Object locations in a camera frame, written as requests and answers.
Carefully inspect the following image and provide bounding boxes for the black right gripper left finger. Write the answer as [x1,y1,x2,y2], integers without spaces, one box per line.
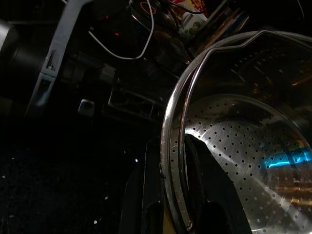
[119,138,166,234]

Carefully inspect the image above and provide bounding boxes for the red yellow snack bag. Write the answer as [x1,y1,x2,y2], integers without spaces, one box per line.
[170,0,208,14]

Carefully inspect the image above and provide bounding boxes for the orange rubber band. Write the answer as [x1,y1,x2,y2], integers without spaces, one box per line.
[140,0,153,16]

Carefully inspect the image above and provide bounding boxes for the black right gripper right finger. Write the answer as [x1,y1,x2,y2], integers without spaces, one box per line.
[185,135,247,234]

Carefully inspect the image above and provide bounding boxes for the white charger cable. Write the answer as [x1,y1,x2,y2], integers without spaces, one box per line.
[87,0,157,61]

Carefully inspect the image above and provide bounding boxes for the white mug green print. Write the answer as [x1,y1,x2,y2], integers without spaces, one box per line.
[179,11,207,41]

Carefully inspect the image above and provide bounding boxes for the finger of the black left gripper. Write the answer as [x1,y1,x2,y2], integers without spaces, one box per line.
[106,84,172,125]
[117,60,181,84]

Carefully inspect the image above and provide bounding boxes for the perforated steel steamer basket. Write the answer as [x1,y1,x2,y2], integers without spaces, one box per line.
[160,30,312,234]

